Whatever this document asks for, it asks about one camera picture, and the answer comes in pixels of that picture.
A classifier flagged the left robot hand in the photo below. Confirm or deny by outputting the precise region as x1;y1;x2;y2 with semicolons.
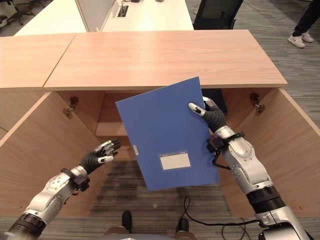
71;139;121;177

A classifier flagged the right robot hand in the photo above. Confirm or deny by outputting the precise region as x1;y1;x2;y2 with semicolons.
187;96;236;139

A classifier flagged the blue file folder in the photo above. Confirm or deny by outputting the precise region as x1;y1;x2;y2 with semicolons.
115;76;221;192

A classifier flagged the wooden cabinet shelf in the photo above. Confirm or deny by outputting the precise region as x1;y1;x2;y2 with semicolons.
95;121;131;137

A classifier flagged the wooden cabinet door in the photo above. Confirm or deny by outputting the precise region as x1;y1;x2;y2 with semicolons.
219;87;320;219
0;91;118;218

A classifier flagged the wooden office cabinet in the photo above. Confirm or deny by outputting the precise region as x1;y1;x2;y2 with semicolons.
43;29;288;161

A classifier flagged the black mesh office chair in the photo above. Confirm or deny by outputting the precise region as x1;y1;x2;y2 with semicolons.
193;0;245;31

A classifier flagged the white office desk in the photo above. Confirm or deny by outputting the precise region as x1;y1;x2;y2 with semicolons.
13;0;88;37
101;0;196;33

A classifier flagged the grey office chair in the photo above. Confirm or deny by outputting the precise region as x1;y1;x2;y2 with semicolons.
0;0;36;26

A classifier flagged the metal door hinge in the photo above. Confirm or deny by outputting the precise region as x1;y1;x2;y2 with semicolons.
62;96;79;118
249;92;267;114

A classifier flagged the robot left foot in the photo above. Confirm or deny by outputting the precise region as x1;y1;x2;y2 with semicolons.
121;210;133;235

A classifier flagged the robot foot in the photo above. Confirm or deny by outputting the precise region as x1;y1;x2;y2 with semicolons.
176;217;189;234
121;210;133;235

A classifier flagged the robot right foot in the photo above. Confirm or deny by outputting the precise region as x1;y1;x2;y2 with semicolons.
176;217;189;234

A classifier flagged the person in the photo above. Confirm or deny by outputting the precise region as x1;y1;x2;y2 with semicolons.
287;0;320;49

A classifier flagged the white desk divider panel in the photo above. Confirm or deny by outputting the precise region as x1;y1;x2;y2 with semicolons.
75;0;117;33

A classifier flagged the black floor cable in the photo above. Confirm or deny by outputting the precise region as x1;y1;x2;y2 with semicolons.
183;195;262;228

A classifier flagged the thin floor cable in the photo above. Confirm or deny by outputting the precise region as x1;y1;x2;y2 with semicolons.
243;0;305;21

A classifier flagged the desk cable box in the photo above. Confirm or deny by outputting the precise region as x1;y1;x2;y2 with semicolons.
112;4;129;19

